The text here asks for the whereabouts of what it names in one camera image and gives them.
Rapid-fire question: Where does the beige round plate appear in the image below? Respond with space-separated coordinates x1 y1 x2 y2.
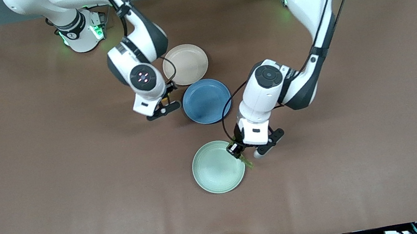
159 41 212 89

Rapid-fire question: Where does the green lettuce leaf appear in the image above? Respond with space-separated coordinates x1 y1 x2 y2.
228 139 255 172

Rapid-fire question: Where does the blue round plate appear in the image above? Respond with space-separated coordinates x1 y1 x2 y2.
179 75 236 128

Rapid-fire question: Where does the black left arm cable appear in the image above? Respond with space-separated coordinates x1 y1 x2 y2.
202 0 379 144

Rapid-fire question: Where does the light green round plate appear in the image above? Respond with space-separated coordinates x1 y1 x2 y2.
188 137 250 198

